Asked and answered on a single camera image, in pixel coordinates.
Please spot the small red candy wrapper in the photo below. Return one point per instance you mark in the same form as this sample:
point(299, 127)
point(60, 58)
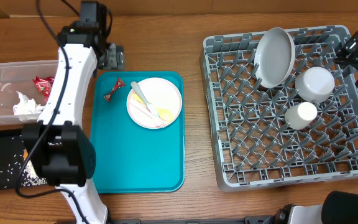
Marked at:
point(119, 84)

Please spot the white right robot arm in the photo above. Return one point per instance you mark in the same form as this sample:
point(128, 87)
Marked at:
point(338, 207)

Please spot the grey shallow bowl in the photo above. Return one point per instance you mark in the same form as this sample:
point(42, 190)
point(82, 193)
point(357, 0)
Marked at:
point(275, 56)

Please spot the white napkin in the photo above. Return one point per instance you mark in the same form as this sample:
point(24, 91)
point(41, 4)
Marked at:
point(26, 106)

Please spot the pink round plate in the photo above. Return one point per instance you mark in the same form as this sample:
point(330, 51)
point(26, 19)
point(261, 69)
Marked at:
point(162, 93)

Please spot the teal plastic serving tray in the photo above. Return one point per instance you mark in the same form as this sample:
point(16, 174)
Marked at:
point(130, 158)

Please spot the white deep bowl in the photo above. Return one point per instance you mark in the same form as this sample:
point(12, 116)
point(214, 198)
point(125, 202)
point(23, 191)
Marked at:
point(315, 84)

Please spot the grey plastic dishwasher rack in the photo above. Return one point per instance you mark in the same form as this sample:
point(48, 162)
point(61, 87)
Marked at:
point(253, 145)

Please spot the white rice pile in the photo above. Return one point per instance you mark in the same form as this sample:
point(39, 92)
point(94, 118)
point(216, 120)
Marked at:
point(10, 172)

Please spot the yellow plastic spoon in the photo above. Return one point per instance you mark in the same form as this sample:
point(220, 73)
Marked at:
point(163, 114)

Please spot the orange food cube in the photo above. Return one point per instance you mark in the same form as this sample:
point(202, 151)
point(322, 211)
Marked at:
point(25, 154)

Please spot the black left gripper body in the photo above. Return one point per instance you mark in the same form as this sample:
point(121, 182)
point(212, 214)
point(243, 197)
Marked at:
point(114, 58)

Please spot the large red snack wrapper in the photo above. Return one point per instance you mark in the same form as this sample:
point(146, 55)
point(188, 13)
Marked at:
point(44, 85)

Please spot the pink plastic fork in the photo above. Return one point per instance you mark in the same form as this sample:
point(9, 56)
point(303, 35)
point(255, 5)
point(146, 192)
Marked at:
point(141, 116)

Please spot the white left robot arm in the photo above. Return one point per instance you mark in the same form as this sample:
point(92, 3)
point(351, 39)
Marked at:
point(57, 146)

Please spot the clear plastic waste bin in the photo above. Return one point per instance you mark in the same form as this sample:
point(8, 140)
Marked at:
point(17, 77)

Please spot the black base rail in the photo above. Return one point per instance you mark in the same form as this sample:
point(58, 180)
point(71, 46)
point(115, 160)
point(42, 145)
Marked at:
point(246, 220)

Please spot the white paper cup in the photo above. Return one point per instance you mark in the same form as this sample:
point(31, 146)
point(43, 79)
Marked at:
point(301, 115)

